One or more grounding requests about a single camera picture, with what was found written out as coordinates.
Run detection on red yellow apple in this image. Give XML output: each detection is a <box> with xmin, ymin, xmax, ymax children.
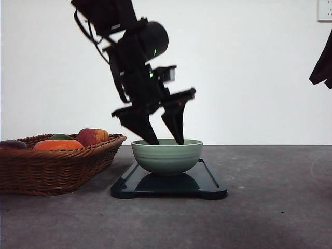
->
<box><xmin>77</xmin><ymin>128</ymin><xmax>109</xmax><ymax>147</ymax></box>

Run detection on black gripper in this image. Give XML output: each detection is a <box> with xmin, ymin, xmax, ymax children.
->
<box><xmin>103</xmin><ymin>23</ymin><xmax>196</xmax><ymax>145</ymax></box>

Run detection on orange fruit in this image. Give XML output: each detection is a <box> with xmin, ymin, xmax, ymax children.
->
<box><xmin>33</xmin><ymin>139</ymin><xmax>84</xmax><ymax>150</ymax></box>

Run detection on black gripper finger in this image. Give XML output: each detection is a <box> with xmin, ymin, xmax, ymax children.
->
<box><xmin>309</xmin><ymin>31</ymin><xmax>332</xmax><ymax>89</ymax></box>

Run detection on dark purple fruit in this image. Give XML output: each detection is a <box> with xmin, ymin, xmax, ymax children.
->
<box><xmin>0</xmin><ymin>140</ymin><xmax>27</xmax><ymax>150</ymax></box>

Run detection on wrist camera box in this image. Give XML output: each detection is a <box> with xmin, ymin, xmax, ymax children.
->
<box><xmin>154</xmin><ymin>65</ymin><xmax>177</xmax><ymax>83</ymax></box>

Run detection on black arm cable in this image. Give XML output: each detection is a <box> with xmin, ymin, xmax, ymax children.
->
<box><xmin>74</xmin><ymin>9</ymin><xmax>129</xmax><ymax>102</ymax></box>

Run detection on white wall socket right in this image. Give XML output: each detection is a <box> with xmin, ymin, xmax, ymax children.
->
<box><xmin>317</xmin><ymin>0</ymin><xmax>332</xmax><ymax>23</ymax></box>

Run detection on dark blue rectangular tray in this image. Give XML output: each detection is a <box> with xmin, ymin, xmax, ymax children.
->
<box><xmin>111</xmin><ymin>159</ymin><xmax>228</xmax><ymax>200</ymax></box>

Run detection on brown wicker basket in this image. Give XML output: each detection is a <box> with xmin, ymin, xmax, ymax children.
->
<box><xmin>0</xmin><ymin>128</ymin><xmax>127</xmax><ymax>196</ymax></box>

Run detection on green avocado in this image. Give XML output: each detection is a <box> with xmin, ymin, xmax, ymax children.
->
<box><xmin>50</xmin><ymin>134</ymin><xmax>73</xmax><ymax>140</ymax></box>

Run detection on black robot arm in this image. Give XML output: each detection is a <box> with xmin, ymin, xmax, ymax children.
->
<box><xmin>71</xmin><ymin>0</ymin><xmax>196</xmax><ymax>145</ymax></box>

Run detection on light green ribbed bowl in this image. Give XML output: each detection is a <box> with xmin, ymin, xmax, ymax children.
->
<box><xmin>131</xmin><ymin>139</ymin><xmax>203</xmax><ymax>176</ymax></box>

